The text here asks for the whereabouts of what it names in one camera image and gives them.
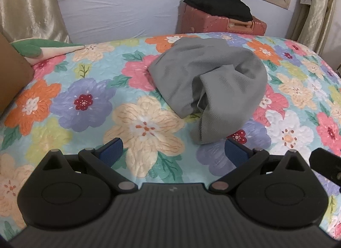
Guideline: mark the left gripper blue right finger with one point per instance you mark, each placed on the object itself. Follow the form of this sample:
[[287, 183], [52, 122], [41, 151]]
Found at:
[[247, 162]]

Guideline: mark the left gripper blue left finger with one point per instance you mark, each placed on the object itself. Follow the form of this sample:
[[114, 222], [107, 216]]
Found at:
[[100, 161]]

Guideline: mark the grey knit garment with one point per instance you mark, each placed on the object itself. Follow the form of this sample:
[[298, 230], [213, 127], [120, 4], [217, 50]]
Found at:
[[224, 84]]

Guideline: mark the floral quilted bedspread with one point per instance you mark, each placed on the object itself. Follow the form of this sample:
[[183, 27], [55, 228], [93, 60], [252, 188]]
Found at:
[[88, 97]]

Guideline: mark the brown cardboard box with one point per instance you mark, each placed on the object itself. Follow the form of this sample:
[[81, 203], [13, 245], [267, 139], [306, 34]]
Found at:
[[15, 73]]

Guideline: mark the green and white pillow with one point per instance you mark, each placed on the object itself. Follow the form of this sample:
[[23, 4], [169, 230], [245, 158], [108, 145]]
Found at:
[[36, 50]]

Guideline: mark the beige satin curtain right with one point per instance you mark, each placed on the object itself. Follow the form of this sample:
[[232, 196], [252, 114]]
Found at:
[[313, 23]]

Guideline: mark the beige satin curtain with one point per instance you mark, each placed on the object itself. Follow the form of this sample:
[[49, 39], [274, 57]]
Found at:
[[21, 19], [313, 23]]

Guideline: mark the black folded garment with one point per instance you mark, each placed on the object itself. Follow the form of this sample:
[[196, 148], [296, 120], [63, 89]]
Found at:
[[232, 9]]

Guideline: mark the beige satin curtain left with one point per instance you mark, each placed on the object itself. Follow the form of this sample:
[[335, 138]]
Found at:
[[21, 19]]

